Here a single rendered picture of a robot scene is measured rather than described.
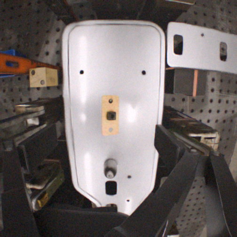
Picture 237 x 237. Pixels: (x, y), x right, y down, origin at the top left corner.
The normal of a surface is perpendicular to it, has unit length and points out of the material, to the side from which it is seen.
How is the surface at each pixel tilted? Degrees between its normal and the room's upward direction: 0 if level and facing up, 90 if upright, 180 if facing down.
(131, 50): 0
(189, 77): 0
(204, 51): 0
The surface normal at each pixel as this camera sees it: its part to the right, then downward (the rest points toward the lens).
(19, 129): 0.99, 0.04
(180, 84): 0.01, 0.24
